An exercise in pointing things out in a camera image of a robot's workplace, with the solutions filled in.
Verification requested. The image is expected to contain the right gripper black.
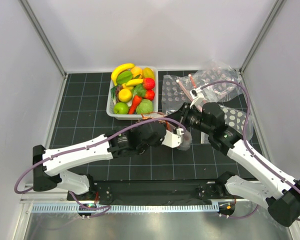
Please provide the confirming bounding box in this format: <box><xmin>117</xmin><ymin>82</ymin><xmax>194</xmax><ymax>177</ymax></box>
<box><xmin>163</xmin><ymin>102</ymin><xmax>213</xmax><ymax>135</ymax></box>

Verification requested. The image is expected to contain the orange carrot toy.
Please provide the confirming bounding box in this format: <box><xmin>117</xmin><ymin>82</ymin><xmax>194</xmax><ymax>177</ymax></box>
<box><xmin>128</xmin><ymin>95</ymin><xmax>143</xmax><ymax>115</ymax></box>

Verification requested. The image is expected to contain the zip bag red zipper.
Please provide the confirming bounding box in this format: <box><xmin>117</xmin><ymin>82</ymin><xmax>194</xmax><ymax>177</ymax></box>
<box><xmin>165</xmin><ymin>121</ymin><xmax>192</xmax><ymax>151</ymax></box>

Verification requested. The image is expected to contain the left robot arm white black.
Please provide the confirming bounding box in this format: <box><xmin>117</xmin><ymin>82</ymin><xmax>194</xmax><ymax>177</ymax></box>
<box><xmin>33</xmin><ymin>121</ymin><xmax>166</xmax><ymax>200</ymax></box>

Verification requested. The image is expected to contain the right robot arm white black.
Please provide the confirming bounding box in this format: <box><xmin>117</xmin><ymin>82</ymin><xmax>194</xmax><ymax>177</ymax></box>
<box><xmin>168</xmin><ymin>102</ymin><xmax>300</xmax><ymax>227</ymax></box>

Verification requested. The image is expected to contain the white plastic food bin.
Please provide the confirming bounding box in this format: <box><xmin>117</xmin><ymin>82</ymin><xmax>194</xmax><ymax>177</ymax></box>
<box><xmin>106</xmin><ymin>65</ymin><xmax>159</xmax><ymax>120</ymax></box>

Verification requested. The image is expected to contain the polka dot bag back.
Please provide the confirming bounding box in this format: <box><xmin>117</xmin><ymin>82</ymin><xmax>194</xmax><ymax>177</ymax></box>
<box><xmin>192</xmin><ymin>59</ymin><xmax>243</xmax><ymax>103</ymax></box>

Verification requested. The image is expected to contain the polka dot bag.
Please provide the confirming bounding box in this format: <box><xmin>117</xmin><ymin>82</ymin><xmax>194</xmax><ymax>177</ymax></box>
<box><xmin>192</xmin><ymin>59</ymin><xmax>243</xmax><ymax>103</ymax></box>
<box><xmin>220</xmin><ymin>105</ymin><xmax>254</xmax><ymax>141</ymax></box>

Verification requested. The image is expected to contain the polka dot bag right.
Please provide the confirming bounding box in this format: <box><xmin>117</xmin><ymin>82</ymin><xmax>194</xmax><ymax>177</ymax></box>
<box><xmin>220</xmin><ymin>105</ymin><xmax>254</xmax><ymax>141</ymax></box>

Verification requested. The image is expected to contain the green cabbage toy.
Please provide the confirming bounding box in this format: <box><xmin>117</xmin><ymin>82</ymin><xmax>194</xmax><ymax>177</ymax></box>
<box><xmin>136</xmin><ymin>99</ymin><xmax>154</xmax><ymax>115</ymax></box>

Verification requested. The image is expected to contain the red strawberry lower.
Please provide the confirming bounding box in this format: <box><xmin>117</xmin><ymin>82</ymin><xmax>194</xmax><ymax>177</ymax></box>
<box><xmin>144</xmin><ymin>89</ymin><xmax>155</xmax><ymax>101</ymax></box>

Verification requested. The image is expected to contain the red strawberry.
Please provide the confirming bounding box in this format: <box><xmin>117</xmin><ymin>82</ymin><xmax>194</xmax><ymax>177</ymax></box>
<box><xmin>142</xmin><ymin>77</ymin><xmax>156</xmax><ymax>90</ymax></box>
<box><xmin>144</xmin><ymin>89</ymin><xmax>155</xmax><ymax>101</ymax></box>

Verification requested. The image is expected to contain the green apple toy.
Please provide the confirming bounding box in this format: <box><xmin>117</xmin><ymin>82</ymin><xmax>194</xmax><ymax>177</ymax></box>
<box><xmin>113</xmin><ymin>102</ymin><xmax>129</xmax><ymax>115</ymax></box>

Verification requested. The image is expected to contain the red strawberry upper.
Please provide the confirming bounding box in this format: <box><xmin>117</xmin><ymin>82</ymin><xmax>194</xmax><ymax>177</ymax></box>
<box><xmin>142</xmin><ymin>77</ymin><xmax>156</xmax><ymax>90</ymax></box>

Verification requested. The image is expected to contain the yellow starfruit toy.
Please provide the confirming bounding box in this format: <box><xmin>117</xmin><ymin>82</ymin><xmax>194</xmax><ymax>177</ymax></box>
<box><xmin>142</xmin><ymin>67</ymin><xmax>155</xmax><ymax>80</ymax></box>

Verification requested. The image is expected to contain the purple grapes toy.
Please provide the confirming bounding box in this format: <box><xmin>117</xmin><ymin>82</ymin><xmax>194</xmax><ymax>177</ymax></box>
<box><xmin>110</xmin><ymin>84</ymin><xmax>122</xmax><ymax>101</ymax></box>

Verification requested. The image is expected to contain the small yellow banana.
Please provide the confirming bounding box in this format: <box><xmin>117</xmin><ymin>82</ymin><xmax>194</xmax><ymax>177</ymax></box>
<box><xmin>125</xmin><ymin>78</ymin><xmax>144</xmax><ymax>87</ymax></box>

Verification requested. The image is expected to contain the orange fruit toy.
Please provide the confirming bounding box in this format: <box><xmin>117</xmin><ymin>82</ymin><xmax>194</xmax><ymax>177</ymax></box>
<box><xmin>130</xmin><ymin>66</ymin><xmax>143</xmax><ymax>79</ymax></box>

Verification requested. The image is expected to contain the black grid mat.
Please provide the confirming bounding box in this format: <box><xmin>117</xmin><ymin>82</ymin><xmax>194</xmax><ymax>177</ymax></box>
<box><xmin>50</xmin><ymin>72</ymin><xmax>252</xmax><ymax>181</ymax></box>

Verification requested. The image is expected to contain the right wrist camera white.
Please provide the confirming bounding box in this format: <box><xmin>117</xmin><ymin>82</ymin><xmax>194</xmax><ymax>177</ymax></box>
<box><xmin>189</xmin><ymin>87</ymin><xmax>208</xmax><ymax>108</ymax></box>

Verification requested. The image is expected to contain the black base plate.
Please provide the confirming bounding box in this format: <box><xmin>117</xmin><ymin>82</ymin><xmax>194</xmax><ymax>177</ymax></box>
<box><xmin>76</xmin><ymin>179</ymin><xmax>239</xmax><ymax>206</ymax></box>

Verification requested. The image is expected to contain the slotted cable duct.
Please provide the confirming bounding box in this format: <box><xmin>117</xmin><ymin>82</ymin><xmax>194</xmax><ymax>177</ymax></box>
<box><xmin>31</xmin><ymin>202</ymin><xmax>219</xmax><ymax>214</ymax></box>

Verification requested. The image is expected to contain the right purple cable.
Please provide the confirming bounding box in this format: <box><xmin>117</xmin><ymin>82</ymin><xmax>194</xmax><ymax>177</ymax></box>
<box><xmin>197</xmin><ymin>80</ymin><xmax>300</xmax><ymax>223</ymax></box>

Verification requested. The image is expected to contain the purple cable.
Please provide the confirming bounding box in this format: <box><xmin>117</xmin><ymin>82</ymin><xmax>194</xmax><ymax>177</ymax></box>
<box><xmin>197</xmin><ymin>80</ymin><xmax>300</xmax><ymax>223</ymax></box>
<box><xmin>14</xmin><ymin>117</ymin><xmax>187</xmax><ymax>217</ymax></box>

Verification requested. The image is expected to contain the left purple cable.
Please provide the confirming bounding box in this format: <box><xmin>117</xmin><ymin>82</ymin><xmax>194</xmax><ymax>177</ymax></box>
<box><xmin>14</xmin><ymin>117</ymin><xmax>187</xmax><ymax>217</ymax></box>

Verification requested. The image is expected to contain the right aluminium frame post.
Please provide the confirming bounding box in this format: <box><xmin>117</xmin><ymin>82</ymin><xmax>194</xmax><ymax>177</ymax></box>
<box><xmin>239</xmin><ymin>0</ymin><xmax>287</xmax><ymax>74</ymax></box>

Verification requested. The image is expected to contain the aluminium frame post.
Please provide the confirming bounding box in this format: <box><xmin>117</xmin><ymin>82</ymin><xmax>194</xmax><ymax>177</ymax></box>
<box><xmin>239</xmin><ymin>0</ymin><xmax>287</xmax><ymax>74</ymax></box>
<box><xmin>16</xmin><ymin>0</ymin><xmax>68</xmax><ymax>79</ymax></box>

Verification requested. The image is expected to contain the left aluminium frame post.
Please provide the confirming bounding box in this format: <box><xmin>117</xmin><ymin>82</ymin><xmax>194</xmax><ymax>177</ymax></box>
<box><xmin>16</xmin><ymin>0</ymin><xmax>68</xmax><ymax>79</ymax></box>

